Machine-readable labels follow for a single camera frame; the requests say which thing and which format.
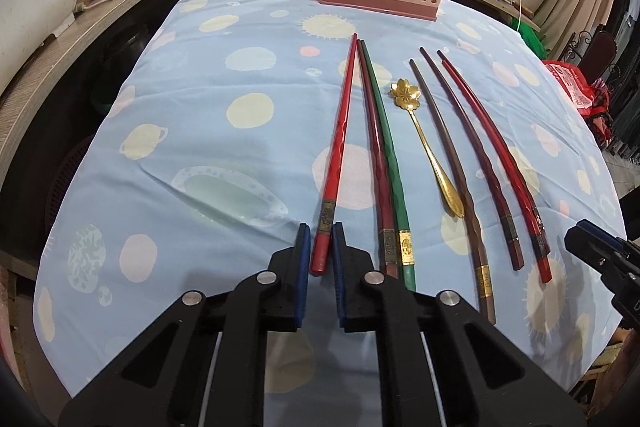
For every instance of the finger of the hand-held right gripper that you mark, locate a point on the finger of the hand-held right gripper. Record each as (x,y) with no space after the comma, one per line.
(587,239)

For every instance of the green chopstick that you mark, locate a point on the green chopstick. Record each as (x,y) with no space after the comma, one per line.
(389,147)

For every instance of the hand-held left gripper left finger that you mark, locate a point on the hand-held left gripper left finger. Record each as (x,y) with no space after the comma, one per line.
(301,277)

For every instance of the dark red chopstick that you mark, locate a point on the dark red chopstick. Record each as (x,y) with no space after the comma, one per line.
(372,147)
(475,147)

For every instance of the brown chopstick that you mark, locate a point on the brown chopstick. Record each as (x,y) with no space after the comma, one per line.
(452,162)

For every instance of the red shopping bag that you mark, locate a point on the red shopping bag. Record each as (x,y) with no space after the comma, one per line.
(575,87)

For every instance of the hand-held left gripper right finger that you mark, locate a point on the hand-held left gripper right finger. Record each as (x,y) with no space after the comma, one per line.
(338,277)

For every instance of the gold flower spoon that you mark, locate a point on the gold flower spoon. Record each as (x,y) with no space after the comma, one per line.
(431,157)

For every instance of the black metal chair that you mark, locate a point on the black metal chair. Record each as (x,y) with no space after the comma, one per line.
(597,49)

